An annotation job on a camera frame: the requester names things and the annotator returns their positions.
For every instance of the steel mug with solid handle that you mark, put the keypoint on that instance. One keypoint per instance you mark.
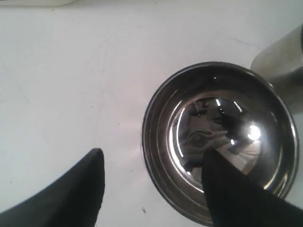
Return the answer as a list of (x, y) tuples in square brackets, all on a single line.
[(281, 65)]

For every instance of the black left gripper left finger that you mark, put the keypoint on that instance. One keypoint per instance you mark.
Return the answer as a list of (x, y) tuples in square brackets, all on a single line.
[(73, 200)]

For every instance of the cream bin with circle mark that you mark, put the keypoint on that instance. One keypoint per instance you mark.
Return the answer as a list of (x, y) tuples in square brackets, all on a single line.
[(34, 2)]

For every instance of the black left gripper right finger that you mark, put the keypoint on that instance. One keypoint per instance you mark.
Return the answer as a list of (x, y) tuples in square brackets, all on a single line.
[(234, 200)]

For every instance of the stainless steel bowl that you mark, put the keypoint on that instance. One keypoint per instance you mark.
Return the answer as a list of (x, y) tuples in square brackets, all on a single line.
[(220, 106)]

